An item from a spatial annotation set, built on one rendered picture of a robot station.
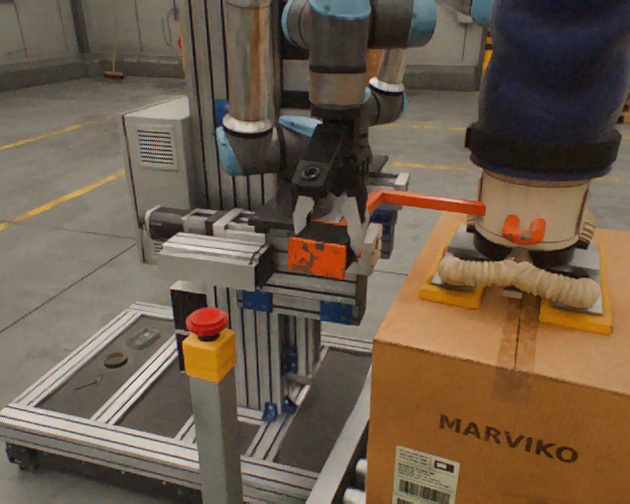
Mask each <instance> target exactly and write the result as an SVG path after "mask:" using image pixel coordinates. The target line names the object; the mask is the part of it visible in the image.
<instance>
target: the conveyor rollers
mask: <svg viewBox="0 0 630 504"><path fill-rule="evenodd" d="M366 473H367V460H366V459H362V458H361V459H360V460H359V462H358V465H357V467H356V480H358V481H361V482H364V483H366ZM365 495H366V491H364V490H361V489H358V488H355V487H350V486H348V487H347V488H346V491H345V493H344V497H343V503H342V504H365Z"/></svg>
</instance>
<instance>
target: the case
mask: <svg viewBox="0 0 630 504"><path fill-rule="evenodd" d="M466 215H467V214H460V213H452V212H444V211H443V212H442V214H441V216H440V218H439V219H438V221H437V223H436V225H435V227H434V228H433V230H432V232H431V234H430V236H429V238H428V240H427V242H426V244H425V246H424V248H423V250H422V251H421V253H420V255H418V257H417V259H416V260H415V262H414V264H413V266H412V268H411V271H410V272H409V274H408V276H407V278H406V280H405V282H404V283H403V285H402V287H401V289H400V291H399V292H398V294H397V296H396V298H395V300H394V303H393V304H392V306H391V308H390V310H388V312H387V314H386V315H385V317H384V319H383V321H382V323H381V325H380V326H379V328H378V330H377V333H376V335H375V336H374V338H373V350H372V371H371V391H370V411H369V432H368V452H367V473H366V495H365V504H630V232H625V231H616V230H608V229H599V228H595V231H594V235H593V236H592V237H593V239H591V240H595V242H602V243H604V249H606V259H607V271H608V281H609V292H610V303H611V314H612V324H613V329H612V332H611V335H610V336H603V335H602V334H597V333H592V332H587V331H581V330H576V329H571V328H564V327H559V326H554V325H548V324H543V323H540V321H539V317H540V309H541V300H542V298H541V297H540V296H539V295H537V296H534V295H533V293H532V292H531V293H528V292H526V291H523V295H522V299H516V298H510V297H504V295H502V289H503V287H501V286H499V287H495V286H492V287H488V286H487V285H486V288H485V291H484V294H483V298H482V302H481V305H480V308H479V309H478V310H473V309H467V308H462V307H457V306H452V305H447V304H440V303H435V302H430V301H425V299H421V298H420V297H419V290H420V289H421V287H422V285H423V283H424V281H425V279H426V277H427V275H428V274H429V272H430V269H431V267H432V265H433V263H434V261H435V259H436V258H437V256H438V254H439V252H440V250H441V248H442V246H443V244H444V243H445V241H447V238H448V236H449V234H450V232H451V230H452V228H453V227H454V225H455V223H456V222H461V223H466V222H465V221H466Z"/></svg>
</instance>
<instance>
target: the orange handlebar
mask: <svg viewBox="0 0 630 504"><path fill-rule="evenodd" d="M381 202H383V203H392V204H399V205H406V206H414V207H422V209H425V208H429V210H437V211H444V212H452V213H460V214H467V215H476V216H483V217H484V216H485V213H486V205H485V204H484V203H483V202H482V201H475V200H467V199H459V198H451V197H442V196H434V195H426V194H417V193H409V192H402V191H394V190H385V189H380V190H379V191H378V190H373V191H372V192H371V193H370V194H369V195H368V203H367V209H368V211H369V215H370V214H371V213H372V212H373V211H374V210H375V209H376V208H377V206H378V205H379V204H380V203H381ZM519 224H520V220H519V218H518V217H517V216H514V215H509V216H507V217H506V220H505V223H504V226H503V229H502V233H503V236H504V238H505V239H507V241H508V242H511V243H513V244H518V245H526V246H529V245H537V244H540V243H541V242H542V241H543V239H544V237H545V229H546V221H545V220H543V219H535V220H534V221H532V223H531V228H530V231H524V230H519V229H518V228H519Z"/></svg>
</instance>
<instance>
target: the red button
mask: <svg viewBox="0 0 630 504"><path fill-rule="evenodd" d="M227 324H228V316H227V314H226V313H225V312H223V311H222V310H220V309H217V308H202V309H198V310H196V311H194V312H193V313H192V314H191V315H189V316H188V318H187V328H188V330H189V331H190V332H191V333H193V334H195V335H197V338H198V340H200V341H202V342H212V341H215V340H217V339H218V338H219V337H220V332H222V331H223V329H224V328H225V327H226V326H227Z"/></svg>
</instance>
